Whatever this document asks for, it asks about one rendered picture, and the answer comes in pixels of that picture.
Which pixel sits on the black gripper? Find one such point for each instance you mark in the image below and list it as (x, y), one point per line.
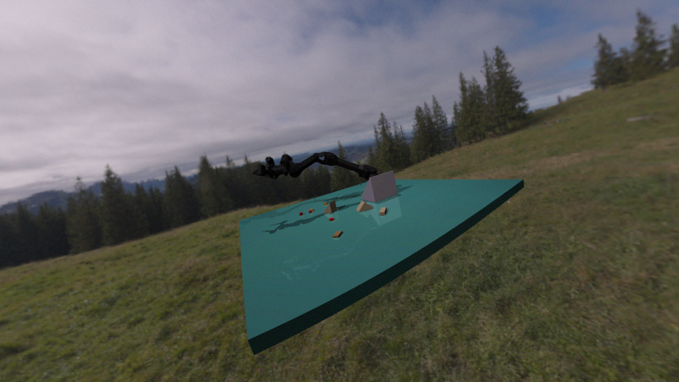
(269, 173)

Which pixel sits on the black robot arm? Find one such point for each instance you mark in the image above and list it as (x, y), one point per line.
(295, 169)

